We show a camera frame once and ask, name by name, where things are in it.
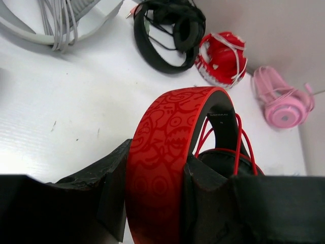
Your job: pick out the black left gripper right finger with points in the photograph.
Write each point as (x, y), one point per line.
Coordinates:
(250, 209)

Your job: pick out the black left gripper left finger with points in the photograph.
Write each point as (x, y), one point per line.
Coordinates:
(84, 207)

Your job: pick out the red black headphones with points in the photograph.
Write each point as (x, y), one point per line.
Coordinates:
(172, 128)

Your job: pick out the pink headphones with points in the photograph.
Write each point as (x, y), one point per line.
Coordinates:
(284, 106)

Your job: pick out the red white folded headphones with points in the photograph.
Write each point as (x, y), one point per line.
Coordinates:
(221, 60)

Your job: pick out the grey white headphones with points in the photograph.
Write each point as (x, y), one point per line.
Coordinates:
(58, 24)

